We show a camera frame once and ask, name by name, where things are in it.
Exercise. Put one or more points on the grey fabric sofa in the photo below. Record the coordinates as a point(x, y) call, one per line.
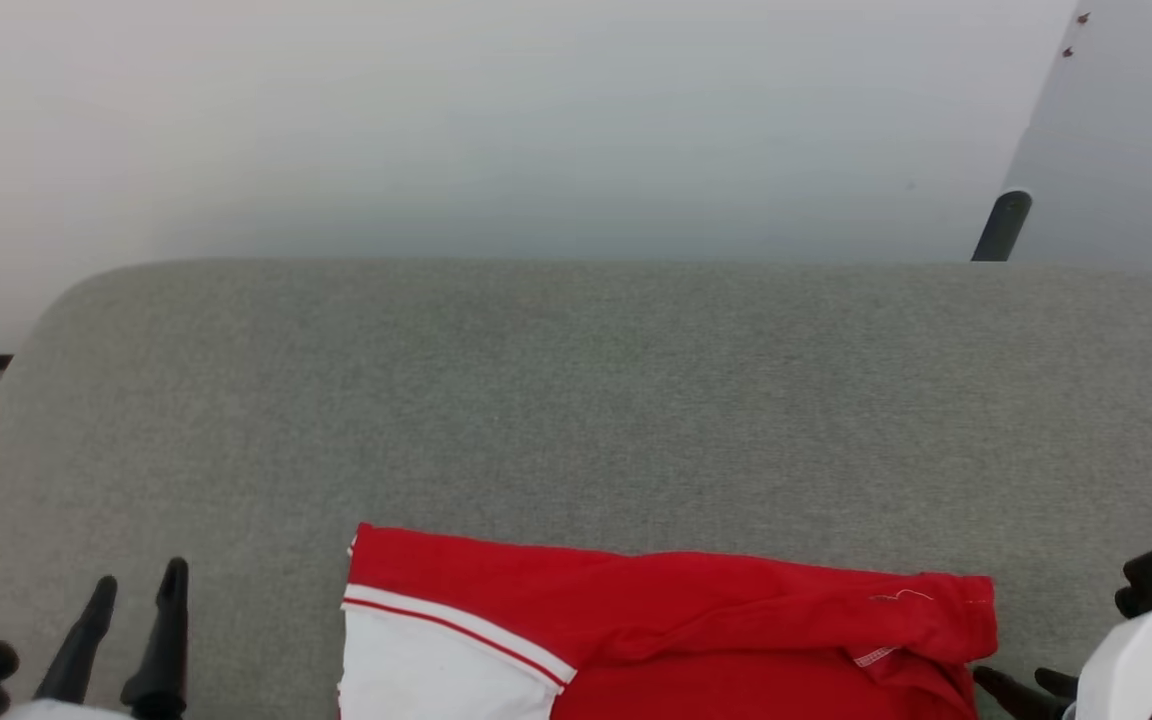
point(576, 400)

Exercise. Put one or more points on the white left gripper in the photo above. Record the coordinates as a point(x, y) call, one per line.
point(66, 712)

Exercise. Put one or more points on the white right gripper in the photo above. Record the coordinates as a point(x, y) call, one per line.
point(1131, 665)

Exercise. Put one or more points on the dark grey round post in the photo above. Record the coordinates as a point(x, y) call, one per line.
point(1001, 228)

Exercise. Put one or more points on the red and white shirt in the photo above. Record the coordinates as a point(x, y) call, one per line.
point(696, 620)

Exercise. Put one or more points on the light grey flat panel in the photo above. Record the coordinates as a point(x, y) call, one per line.
point(1136, 150)

